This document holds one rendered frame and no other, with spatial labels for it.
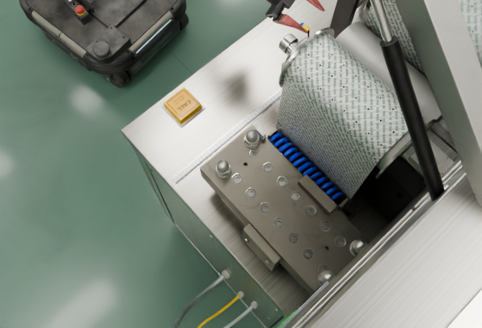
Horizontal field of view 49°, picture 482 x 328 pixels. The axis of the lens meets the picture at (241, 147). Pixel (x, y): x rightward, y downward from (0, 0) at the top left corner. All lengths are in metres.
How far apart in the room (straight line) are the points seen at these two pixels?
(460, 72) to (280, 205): 0.76
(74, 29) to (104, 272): 1.02
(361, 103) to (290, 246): 0.36
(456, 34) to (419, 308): 0.24
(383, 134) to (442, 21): 0.53
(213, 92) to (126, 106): 1.08
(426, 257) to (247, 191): 0.70
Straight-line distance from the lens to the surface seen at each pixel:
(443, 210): 0.53
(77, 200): 2.32
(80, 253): 2.26
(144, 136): 1.36
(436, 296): 0.51
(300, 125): 1.10
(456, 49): 0.44
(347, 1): 1.34
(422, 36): 0.44
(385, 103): 0.95
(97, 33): 2.36
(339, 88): 0.96
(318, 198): 1.14
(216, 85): 1.40
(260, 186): 1.16
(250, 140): 1.16
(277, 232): 1.13
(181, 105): 1.36
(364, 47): 1.09
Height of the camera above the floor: 2.13
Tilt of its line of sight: 68 degrees down
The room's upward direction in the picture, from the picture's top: 1 degrees clockwise
